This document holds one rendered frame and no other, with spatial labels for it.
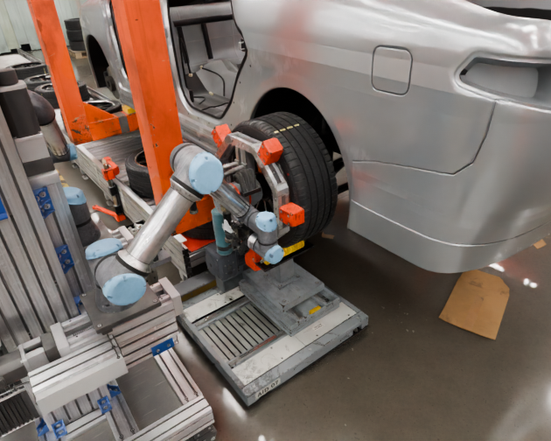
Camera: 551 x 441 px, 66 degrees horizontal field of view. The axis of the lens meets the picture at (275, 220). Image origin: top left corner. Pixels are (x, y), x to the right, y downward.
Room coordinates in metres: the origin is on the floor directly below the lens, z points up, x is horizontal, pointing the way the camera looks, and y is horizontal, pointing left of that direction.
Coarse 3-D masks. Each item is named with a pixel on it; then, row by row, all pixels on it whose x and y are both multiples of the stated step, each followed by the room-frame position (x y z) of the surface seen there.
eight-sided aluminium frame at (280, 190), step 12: (240, 132) 1.96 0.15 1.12; (228, 144) 1.94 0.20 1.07; (240, 144) 1.86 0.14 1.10; (252, 144) 1.79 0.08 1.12; (216, 156) 2.05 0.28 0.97; (228, 156) 2.06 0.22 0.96; (264, 168) 1.71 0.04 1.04; (276, 168) 1.73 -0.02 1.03; (228, 180) 2.07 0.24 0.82; (276, 180) 1.71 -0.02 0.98; (276, 192) 1.64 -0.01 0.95; (288, 192) 1.67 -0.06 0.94; (276, 204) 1.65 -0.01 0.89; (276, 216) 1.66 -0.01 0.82; (288, 228) 1.67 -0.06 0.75
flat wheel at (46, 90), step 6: (48, 84) 6.18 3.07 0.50; (78, 84) 6.08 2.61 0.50; (84, 84) 6.08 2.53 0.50; (36, 90) 5.85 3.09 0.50; (42, 90) 5.82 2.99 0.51; (48, 90) 5.80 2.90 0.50; (84, 90) 6.03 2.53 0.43; (42, 96) 5.77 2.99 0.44; (48, 96) 5.74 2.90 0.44; (54, 96) 5.74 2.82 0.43; (84, 96) 5.99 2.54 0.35; (54, 102) 5.74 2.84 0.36; (54, 108) 5.76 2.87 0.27
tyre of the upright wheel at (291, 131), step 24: (264, 120) 1.94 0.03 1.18; (288, 120) 1.94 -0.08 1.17; (288, 144) 1.78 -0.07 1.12; (312, 144) 1.82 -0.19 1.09; (288, 168) 1.71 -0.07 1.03; (312, 168) 1.74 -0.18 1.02; (312, 192) 1.69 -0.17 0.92; (336, 192) 1.76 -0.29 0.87; (312, 216) 1.68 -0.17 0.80; (288, 240) 1.73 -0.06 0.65
